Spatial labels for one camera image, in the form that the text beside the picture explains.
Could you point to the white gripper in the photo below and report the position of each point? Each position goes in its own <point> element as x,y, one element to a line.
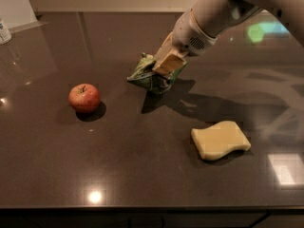
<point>187,34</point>

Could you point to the green jalapeno chip bag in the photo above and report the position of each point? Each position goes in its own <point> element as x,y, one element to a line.
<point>143,76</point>

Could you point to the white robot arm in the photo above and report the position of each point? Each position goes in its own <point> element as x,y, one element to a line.
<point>216,16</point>

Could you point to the red apple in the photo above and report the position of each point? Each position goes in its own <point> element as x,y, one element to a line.
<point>84,98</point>

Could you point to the white slanted board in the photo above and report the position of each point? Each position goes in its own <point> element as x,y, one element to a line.
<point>18,15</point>

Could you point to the yellow wavy sponge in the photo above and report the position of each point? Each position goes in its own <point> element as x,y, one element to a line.
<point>218,140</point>

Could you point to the white labelled bottle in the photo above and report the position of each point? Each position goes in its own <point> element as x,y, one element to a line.
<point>5,35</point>

